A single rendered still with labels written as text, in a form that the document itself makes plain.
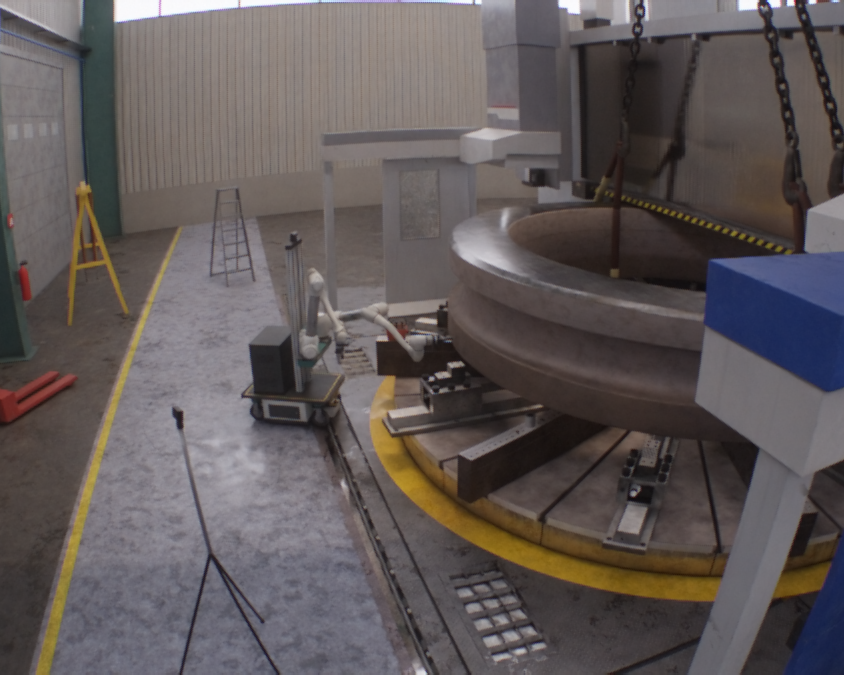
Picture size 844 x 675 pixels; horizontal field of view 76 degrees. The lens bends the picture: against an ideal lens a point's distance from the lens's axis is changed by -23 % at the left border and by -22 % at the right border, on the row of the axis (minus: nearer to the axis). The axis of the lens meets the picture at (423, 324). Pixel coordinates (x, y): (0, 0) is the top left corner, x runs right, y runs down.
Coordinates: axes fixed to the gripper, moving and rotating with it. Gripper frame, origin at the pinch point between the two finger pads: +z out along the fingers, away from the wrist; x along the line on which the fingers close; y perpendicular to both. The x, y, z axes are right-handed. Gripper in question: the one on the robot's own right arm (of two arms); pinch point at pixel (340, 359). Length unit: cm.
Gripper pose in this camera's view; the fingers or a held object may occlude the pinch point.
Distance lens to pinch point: 643.7
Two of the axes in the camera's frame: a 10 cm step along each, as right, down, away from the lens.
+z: 0.2, 9.5, 3.2
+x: -1.4, 3.2, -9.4
